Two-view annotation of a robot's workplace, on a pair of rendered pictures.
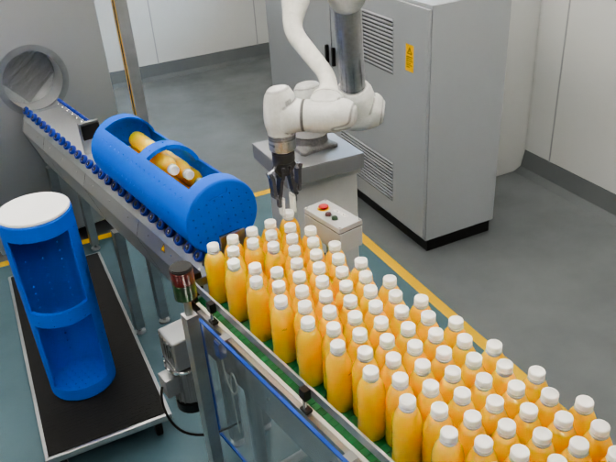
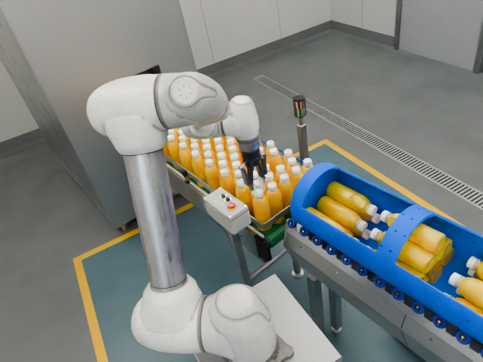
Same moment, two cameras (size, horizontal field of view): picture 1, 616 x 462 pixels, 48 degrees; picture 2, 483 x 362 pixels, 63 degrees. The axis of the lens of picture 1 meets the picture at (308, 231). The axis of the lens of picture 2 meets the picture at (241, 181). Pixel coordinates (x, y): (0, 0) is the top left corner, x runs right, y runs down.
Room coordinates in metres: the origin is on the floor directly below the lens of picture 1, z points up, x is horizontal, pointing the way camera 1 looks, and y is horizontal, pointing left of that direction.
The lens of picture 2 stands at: (3.36, 0.08, 2.18)
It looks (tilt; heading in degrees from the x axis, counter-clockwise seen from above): 37 degrees down; 183
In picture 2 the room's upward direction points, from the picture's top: 13 degrees counter-clockwise
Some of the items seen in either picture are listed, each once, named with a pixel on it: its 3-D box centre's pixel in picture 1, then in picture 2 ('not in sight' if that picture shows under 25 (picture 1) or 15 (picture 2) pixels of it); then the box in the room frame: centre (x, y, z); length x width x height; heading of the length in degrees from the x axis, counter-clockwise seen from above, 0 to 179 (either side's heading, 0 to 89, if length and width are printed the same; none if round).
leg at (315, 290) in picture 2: not in sight; (317, 313); (2.16, 0.25, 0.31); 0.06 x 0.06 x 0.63; 35
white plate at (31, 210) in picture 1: (33, 209); not in sight; (2.38, 1.06, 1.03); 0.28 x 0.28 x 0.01
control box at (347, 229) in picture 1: (333, 225); (226, 210); (2.06, -0.09, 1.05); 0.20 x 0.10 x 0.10; 35
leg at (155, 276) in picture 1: (154, 272); not in sight; (2.97, 0.80, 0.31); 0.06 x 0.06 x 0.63; 35
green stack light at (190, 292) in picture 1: (184, 289); (300, 110); (1.55, 0.35, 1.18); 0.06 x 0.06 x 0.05
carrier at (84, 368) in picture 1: (60, 301); not in sight; (2.38, 1.06, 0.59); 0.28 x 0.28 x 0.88
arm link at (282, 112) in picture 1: (283, 110); (240, 117); (2.06, 0.05, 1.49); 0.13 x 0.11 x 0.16; 79
